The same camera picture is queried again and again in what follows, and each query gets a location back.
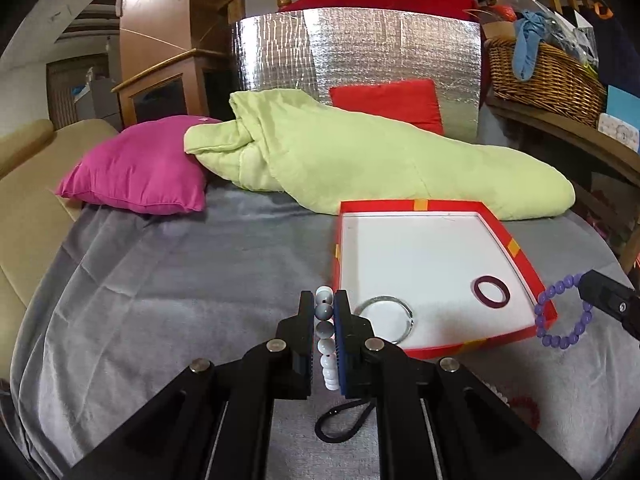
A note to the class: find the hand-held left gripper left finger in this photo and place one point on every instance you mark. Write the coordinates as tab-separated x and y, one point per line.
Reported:
307	360

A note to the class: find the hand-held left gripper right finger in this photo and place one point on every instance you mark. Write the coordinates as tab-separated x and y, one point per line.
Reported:
341	345

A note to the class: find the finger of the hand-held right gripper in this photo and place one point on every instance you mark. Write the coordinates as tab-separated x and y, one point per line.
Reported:
607	297

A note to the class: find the red cardboard box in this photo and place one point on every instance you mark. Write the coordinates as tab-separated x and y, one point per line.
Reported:
425	260

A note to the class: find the maroon bangle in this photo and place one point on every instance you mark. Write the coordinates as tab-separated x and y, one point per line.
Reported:
492	304

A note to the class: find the grey bedspread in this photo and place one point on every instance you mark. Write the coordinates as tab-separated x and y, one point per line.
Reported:
175	285

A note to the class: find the white patterned box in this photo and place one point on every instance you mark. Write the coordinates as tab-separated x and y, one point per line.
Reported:
620	132

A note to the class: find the wooden shelf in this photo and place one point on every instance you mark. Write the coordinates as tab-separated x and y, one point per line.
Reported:
565	135

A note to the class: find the light green blanket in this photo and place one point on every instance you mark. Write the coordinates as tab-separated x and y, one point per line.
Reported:
350	160

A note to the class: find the blue card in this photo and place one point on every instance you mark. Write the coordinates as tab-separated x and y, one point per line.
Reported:
624	102

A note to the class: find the wicker basket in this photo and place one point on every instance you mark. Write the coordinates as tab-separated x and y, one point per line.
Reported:
555	82

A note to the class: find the red cushion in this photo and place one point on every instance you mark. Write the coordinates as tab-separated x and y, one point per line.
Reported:
390	105

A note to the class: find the magenta pillow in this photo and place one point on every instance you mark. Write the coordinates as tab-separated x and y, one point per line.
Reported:
135	170

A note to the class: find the blue cloth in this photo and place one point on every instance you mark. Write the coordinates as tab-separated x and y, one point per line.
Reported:
527	45

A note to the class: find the clear plastic bag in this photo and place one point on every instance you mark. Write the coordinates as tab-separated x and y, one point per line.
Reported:
575	30

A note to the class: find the silver foil mat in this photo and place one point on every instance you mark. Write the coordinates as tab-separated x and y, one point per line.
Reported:
380	45

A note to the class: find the beige sofa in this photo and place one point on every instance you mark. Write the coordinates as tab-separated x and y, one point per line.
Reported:
25	210

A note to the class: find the wooden cabinet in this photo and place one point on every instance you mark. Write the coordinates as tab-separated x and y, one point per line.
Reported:
155	20

